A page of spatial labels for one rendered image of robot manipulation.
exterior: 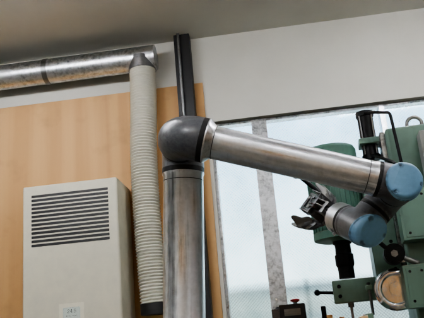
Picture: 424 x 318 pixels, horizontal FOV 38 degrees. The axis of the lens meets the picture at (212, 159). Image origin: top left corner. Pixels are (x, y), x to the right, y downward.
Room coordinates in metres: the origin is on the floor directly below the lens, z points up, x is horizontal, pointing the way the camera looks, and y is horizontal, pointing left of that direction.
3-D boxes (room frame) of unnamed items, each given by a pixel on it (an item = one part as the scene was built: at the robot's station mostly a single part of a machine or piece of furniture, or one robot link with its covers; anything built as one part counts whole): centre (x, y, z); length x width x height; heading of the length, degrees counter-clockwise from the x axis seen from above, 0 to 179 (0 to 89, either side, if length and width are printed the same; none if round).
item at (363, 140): (1.97, -0.53, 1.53); 0.08 x 0.08 x 0.17; 80
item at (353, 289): (1.99, -0.42, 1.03); 0.14 x 0.07 x 0.09; 80
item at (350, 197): (1.99, -0.40, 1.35); 0.18 x 0.18 x 0.31
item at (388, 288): (1.85, -0.50, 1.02); 0.12 x 0.03 x 0.12; 80
